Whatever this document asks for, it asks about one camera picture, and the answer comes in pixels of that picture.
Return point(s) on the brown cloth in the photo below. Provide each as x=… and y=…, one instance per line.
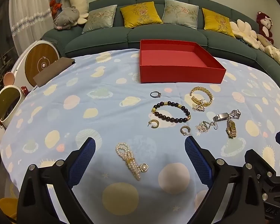
x=53, y=71

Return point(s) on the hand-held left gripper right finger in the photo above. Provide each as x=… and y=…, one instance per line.
x=197, y=158

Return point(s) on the silver watch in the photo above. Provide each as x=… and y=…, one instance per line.
x=220, y=116

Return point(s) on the cream quilted blanket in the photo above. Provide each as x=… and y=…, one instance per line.
x=278, y=57

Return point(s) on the cream flower plush cushion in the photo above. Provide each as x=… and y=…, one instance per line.
x=243, y=31

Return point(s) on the gold hoop earring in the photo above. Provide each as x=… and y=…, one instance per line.
x=155, y=126
x=183, y=130

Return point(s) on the grey pig plush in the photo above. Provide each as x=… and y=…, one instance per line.
x=66, y=17

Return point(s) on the blue planet print tablecloth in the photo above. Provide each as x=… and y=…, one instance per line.
x=72, y=116

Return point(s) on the beige small cushion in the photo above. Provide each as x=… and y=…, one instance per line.
x=263, y=40

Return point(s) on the grey-blue embroidered cushion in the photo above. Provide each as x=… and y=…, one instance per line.
x=180, y=14
x=99, y=18

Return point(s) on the yellow embroidered cushion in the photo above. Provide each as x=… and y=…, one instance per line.
x=218, y=23
x=140, y=15

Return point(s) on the white mouse-eared device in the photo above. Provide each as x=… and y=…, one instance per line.
x=8, y=105

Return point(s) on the white curtain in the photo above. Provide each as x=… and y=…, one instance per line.
x=25, y=2

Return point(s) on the red cardboard box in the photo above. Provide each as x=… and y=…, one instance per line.
x=177, y=72

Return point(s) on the yellow stool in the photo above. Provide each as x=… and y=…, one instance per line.
x=7, y=206

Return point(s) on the small red object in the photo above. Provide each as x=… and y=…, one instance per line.
x=24, y=90

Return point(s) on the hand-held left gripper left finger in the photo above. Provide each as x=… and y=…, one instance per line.
x=84, y=161

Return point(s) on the red monkey plush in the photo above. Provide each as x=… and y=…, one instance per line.
x=266, y=25

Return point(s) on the red ribbon bow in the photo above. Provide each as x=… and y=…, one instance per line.
x=55, y=6

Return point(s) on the dark green sofa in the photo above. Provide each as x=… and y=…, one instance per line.
x=107, y=36

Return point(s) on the white llama plush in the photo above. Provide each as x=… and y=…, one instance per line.
x=77, y=0

